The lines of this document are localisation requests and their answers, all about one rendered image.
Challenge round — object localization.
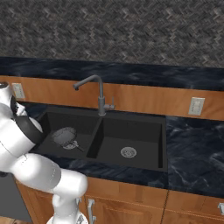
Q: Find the wooden cupboard door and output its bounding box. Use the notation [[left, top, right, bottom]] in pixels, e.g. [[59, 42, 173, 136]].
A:
[[16, 181, 60, 224], [84, 195, 165, 224], [161, 209, 224, 224]]

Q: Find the dark grey dishwasher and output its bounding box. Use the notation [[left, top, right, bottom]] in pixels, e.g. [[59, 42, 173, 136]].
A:
[[0, 172, 33, 224]]

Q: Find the grey metal tap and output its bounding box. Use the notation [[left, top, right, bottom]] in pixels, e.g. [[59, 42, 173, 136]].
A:
[[73, 74, 116, 117]]

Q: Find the black double sink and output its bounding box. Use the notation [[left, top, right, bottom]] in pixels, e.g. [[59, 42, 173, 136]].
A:
[[30, 105, 169, 173]]

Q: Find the white wall socket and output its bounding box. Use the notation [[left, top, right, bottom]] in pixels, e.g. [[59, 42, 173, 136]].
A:
[[187, 96, 206, 116], [11, 82, 26, 100]]

